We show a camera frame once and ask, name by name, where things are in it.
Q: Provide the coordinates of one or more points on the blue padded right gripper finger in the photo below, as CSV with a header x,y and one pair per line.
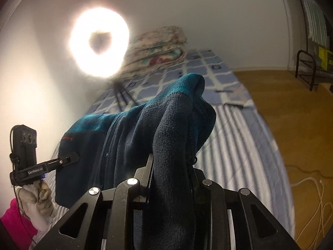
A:
x,y
144,175

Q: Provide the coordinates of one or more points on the teal plaid fleece jacket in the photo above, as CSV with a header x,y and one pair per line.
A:
x,y
171,126

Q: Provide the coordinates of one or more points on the black metal clothes rack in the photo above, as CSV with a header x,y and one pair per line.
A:
x,y
308,63

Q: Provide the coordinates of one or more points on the left hand in grey glove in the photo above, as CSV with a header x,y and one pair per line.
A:
x,y
35,199

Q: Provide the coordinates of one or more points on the blue white striped quilt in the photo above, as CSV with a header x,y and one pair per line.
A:
x,y
242,152

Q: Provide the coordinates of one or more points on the blue checked bed sheet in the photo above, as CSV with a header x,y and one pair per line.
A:
x,y
202,73

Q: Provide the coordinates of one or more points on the folded floral blanket stack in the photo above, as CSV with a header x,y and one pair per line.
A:
x,y
154,50

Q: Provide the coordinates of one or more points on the yellow box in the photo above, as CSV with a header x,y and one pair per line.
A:
x,y
326,57

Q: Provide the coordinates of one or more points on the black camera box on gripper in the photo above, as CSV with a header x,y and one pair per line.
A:
x,y
24,144

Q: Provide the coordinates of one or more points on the black ring light tripod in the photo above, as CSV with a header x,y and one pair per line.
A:
x,y
123,97

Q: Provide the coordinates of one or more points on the bright ring light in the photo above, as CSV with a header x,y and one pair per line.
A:
x,y
98,42

